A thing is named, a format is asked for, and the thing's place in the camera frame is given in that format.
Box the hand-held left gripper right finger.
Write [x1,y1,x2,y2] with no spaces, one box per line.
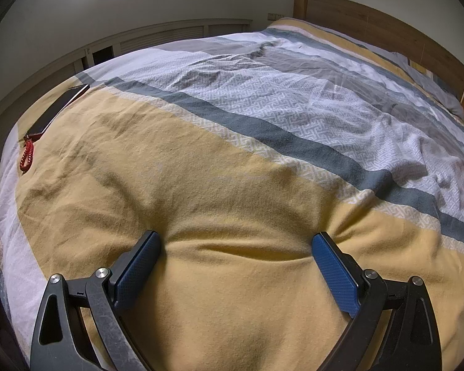
[311,232,442,371]

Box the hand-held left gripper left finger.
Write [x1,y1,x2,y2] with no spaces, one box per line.
[30,230,162,371]

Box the grey striped pillow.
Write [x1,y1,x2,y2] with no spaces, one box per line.
[389,51,464,118]

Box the wooden headboard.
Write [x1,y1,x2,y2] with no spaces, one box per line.
[293,0,464,114]

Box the black smartphone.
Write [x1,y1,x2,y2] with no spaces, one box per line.
[24,84,90,140]

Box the red phone strap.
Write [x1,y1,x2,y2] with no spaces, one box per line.
[19,139,35,173]

